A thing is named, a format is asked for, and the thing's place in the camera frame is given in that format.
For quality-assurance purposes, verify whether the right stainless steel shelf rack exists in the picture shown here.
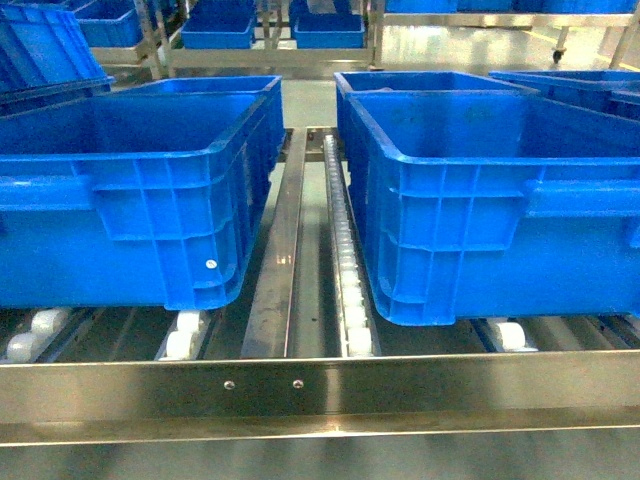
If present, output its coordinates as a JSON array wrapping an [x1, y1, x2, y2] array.
[[1, 127, 639, 446]]

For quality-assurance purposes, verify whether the far small blue bin left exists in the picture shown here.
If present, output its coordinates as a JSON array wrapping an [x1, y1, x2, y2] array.
[[181, 0, 256, 50]]

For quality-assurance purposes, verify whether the blue crate front left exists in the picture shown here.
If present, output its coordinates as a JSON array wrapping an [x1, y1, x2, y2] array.
[[1, 94, 277, 310]]

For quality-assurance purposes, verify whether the small blue bin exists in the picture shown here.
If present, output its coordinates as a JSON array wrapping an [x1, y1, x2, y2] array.
[[181, 0, 256, 50], [289, 1, 365, 49]]

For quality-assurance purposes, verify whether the blue crate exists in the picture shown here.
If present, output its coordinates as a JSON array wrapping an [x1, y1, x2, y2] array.
[[489, 70, 639, 120], [1, 94, 277, 310], [345, 91, 639, 326]]

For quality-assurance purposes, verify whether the blue crate front right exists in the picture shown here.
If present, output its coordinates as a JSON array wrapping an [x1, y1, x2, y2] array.
[[345, 91, 639, 326]]

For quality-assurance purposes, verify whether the far small blue bin right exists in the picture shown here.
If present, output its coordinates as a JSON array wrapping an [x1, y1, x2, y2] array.
[[289, 1, 365, 49]]

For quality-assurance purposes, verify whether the blue crate far right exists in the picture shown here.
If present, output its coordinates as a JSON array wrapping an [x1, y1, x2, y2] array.
[[489, 70, 639, 120]]

